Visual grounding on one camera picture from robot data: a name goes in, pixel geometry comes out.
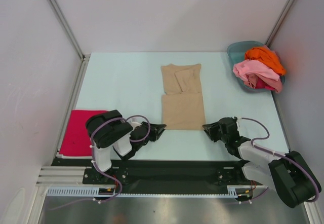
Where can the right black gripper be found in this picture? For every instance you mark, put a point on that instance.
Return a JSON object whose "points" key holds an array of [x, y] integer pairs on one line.
{"points": [[210, 129]]}

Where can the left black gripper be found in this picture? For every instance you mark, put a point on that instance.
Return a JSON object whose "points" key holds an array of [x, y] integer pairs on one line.
{"points": [[156, 131]]}

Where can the beige t shirt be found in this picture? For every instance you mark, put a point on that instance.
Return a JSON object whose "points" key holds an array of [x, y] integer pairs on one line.
{"points": [[182, 102]]}

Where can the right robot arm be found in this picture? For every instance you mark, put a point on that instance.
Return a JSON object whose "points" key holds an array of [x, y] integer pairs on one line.
{"points": [[287, 174]]}

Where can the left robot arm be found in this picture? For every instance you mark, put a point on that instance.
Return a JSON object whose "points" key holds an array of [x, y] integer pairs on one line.
{"points": [[110, 131]]}

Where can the magenta t shirt in basket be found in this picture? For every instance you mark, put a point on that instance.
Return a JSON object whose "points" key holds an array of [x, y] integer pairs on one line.
{"points": [[260, 84]]}

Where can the pink t shirt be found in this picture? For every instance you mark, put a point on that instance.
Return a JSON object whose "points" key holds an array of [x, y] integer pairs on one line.
{"points": [[250, 70]]}

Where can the folded magenta t shirt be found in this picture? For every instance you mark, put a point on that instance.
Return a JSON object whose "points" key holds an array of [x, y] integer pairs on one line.
{"points": [[76, 142]]}

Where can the teal plastic basket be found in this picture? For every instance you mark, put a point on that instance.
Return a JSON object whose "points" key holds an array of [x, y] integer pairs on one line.
{"points": [[236, 54]]}

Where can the orange t shirt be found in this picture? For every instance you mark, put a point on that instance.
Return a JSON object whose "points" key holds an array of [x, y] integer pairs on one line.
{"points": [[267, 57]]}

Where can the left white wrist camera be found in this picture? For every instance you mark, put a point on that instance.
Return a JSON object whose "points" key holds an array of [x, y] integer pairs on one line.
{"points": [[135, 124]]}

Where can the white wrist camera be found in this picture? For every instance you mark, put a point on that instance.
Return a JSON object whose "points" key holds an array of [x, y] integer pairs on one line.
{"points": [[238, 121], [135, 124]]}

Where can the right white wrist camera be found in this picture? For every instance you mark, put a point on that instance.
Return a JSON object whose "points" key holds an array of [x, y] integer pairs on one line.
{"points": [[238, 121]]}

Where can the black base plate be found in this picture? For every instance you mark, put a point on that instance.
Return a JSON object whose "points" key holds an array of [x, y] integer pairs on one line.
{"points": [[162, 189]]}

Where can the white slotted cable duct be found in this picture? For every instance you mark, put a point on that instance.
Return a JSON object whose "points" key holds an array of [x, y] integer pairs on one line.
{"points": [[97, 192]]}

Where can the left aluminium frame post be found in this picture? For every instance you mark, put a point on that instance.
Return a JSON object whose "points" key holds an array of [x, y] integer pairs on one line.
{"points": [[66, 27]]}

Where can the aluminium frame post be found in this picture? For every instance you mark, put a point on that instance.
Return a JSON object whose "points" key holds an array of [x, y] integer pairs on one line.
{"points": [[66, 27], [283, 15]]}

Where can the aluminium front rail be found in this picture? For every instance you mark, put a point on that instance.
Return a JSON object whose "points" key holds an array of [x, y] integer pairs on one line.
{"points": [[60, 176]]}

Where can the right aluminium frame post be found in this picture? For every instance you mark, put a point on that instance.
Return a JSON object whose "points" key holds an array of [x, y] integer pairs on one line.
{"points": [[283, 15]]}

